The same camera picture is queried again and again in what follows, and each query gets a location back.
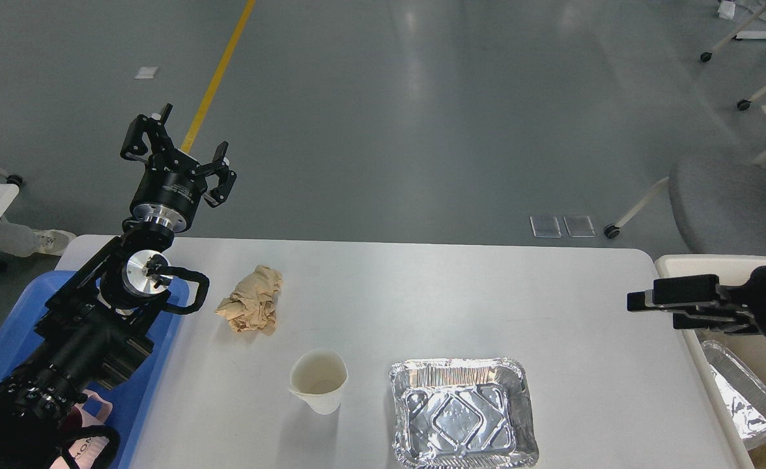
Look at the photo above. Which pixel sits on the white paper cup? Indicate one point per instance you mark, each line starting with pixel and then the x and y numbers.
pixel 318 378

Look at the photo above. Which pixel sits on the pink ribbed mug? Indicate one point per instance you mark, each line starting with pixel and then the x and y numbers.
pixel 86 452

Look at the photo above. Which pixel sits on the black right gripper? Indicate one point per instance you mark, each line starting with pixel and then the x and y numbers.
pixel 700 302

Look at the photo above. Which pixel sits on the grey office chair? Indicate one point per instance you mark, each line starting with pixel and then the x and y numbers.
pixel 719 206

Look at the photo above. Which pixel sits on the crumpled brown paper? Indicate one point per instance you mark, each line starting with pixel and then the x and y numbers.
pixel 251 306

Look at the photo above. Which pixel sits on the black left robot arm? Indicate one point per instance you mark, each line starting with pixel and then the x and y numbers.
pixel 96 325

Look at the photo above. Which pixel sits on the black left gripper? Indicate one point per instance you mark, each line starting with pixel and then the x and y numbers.
pixel 163 192

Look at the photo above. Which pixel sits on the aluminium foil tray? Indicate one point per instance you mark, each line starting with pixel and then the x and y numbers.
pixel 462 413

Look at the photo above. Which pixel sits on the foil tray in bin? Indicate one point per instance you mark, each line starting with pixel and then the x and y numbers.
pixel 742 392

